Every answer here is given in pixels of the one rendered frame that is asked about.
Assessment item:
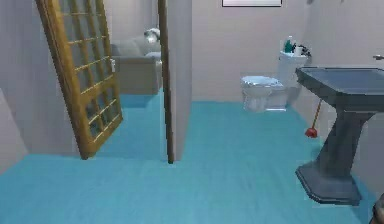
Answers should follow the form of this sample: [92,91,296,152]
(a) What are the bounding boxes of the grey sofa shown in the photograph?
[111,35,164,96]

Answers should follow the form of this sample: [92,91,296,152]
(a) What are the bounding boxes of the white fluffy cushion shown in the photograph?
[143,27,161,44]

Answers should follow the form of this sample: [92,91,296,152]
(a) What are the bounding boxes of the wooden glass-paned door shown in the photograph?
[35,0,124,160]

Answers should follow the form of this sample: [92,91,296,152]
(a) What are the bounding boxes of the green spray bottle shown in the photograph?
[283,35,296,54]

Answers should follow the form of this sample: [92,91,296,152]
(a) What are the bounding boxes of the red plunger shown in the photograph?
[304,98,324,139]

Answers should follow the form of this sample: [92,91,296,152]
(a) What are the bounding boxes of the framed wall picture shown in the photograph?
[221,0,283,8]

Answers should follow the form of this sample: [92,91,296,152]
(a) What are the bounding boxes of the dark grey pedestal sink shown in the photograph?
[295,65,384,206]

